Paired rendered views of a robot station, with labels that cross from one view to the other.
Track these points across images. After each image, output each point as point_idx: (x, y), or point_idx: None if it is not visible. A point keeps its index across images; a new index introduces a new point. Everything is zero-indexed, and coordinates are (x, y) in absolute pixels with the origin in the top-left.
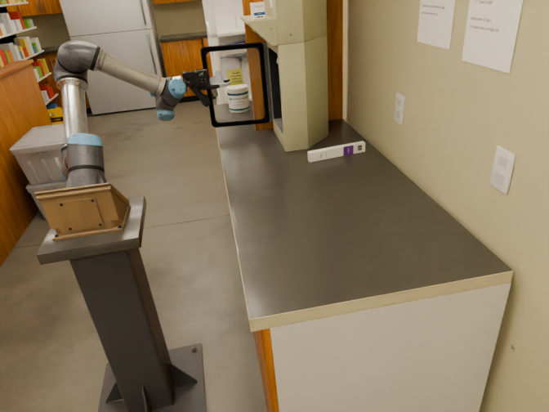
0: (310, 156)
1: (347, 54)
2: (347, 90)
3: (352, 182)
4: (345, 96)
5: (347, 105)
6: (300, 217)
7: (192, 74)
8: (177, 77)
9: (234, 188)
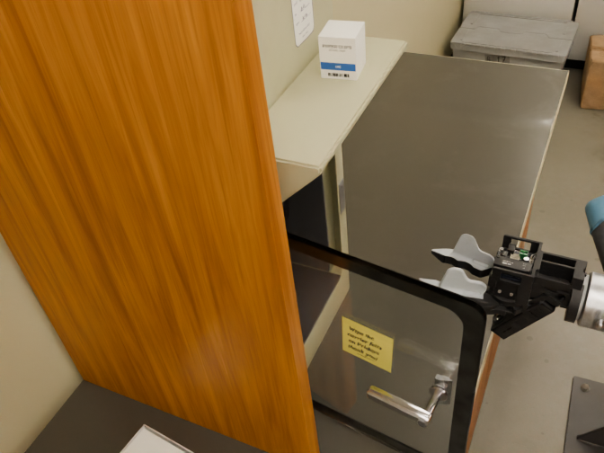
0: None
1: (4, 247)
2: (48, 319)
3: (342, 161)
4: (41, 351)
5: (63, 345)
6: (456, 137)
7: (551, 259)
8: (603, 277)
9: (509, 222)
